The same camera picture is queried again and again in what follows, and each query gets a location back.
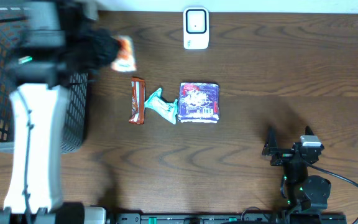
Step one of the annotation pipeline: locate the orange snack packet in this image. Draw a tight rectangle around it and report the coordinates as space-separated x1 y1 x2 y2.
111 35 137 72

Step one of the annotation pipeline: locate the purple tissue pack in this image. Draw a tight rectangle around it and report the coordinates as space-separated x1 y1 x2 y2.
178 82 220 123

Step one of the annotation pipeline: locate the red-brown chocolate bar wrapper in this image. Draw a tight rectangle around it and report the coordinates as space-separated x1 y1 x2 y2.
129 78 145 124

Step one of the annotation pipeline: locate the teal wet wipe packet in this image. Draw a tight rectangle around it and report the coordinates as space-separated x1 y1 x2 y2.
145 88 178 124

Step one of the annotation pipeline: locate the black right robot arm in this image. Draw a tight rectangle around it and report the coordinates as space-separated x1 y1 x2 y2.
262 126 331 213

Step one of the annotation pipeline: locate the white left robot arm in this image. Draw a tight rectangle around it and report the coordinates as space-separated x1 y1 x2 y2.
0 1 120 223

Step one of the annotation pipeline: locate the white barcode scanner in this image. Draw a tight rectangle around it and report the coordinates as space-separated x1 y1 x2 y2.
183 7 209 50

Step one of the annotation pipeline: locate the grey plastic mesh basket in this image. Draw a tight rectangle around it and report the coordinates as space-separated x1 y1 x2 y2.
0 1 88 154

